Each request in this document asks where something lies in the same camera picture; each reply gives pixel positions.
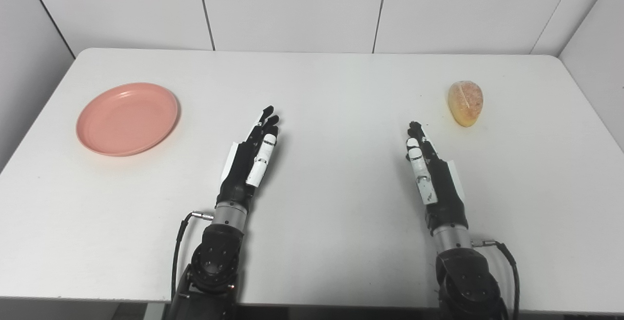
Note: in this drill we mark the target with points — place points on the pink round plate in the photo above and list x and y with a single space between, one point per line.
126 120

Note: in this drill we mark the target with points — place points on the white table leg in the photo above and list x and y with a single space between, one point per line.
153 312

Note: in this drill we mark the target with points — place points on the brown bread roll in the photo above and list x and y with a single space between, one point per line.
465 103

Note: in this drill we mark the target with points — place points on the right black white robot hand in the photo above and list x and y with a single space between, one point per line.
444 188

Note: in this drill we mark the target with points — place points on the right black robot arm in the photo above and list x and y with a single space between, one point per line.
465 281

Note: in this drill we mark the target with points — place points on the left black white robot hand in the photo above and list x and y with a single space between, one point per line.
239 173

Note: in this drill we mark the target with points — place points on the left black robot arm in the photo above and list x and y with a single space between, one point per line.
214 261

